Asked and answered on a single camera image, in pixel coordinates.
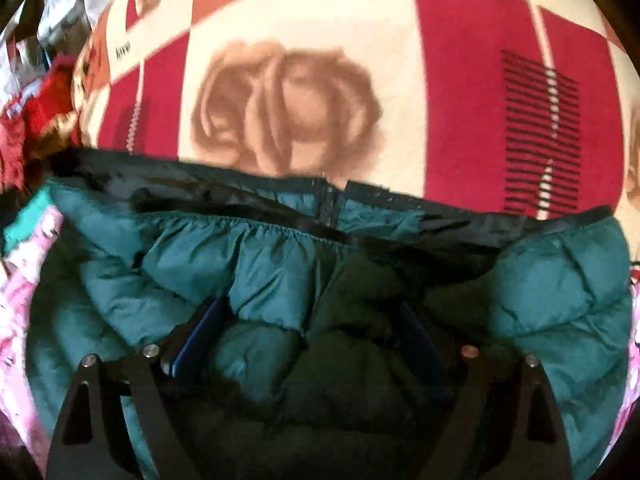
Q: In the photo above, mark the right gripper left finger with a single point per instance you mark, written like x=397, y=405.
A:
x=91, y=439

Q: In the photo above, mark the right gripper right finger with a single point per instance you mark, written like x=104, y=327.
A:
x=506, y=423

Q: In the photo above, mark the teal quilted puffer jacket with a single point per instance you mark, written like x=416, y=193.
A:
x=138, y=182

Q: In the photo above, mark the red clothing pile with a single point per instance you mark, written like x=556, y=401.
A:
x=34, y=130

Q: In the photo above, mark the pink penguin bed sheet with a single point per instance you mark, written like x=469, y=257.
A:
x=20, y=319

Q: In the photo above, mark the teal green garment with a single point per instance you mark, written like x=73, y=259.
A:
x=22, y=223

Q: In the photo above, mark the rose patterned checkered quilt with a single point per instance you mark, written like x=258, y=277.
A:
x=528, y=107

